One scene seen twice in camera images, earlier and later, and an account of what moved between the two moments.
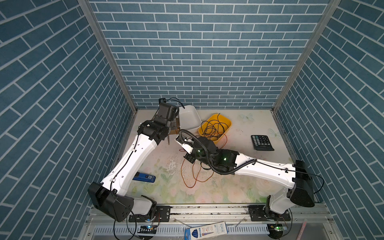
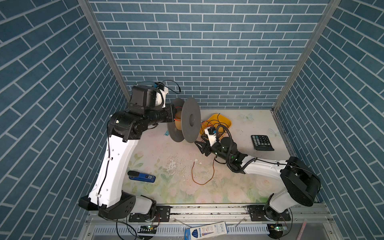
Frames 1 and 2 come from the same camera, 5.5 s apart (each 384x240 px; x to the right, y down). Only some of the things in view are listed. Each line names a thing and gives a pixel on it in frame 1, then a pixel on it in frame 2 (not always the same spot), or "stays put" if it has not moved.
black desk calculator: (262, 142) stays put
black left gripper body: (168, 128) to (158, 115)
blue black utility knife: (144, 177) stays put
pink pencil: (302, 229) stays put
